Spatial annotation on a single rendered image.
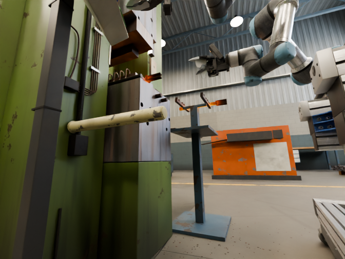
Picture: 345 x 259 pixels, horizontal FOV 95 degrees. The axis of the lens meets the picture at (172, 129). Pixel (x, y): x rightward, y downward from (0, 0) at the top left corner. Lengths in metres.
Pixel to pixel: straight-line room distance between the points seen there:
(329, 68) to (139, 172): 0.78
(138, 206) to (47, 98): 0.57
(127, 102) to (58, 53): 0.44
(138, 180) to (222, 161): 3.65
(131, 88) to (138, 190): 0.53
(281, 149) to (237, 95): 5.08
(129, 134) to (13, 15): 0.96
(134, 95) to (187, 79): 8.94
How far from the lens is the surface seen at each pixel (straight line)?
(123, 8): 1.28
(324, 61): 0.66
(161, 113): 0.49
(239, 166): 4.34
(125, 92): 0.94
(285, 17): 0.99
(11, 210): 0.96
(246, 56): 0.92
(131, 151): 0.83
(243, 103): 8.90
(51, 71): 0.53
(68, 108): 0.82
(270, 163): 4.43
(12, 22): 1.39
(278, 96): 9.22
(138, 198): 0.82
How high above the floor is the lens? 0.47
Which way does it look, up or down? 11 degrees up
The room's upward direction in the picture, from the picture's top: 1 degrees counter-clockwise
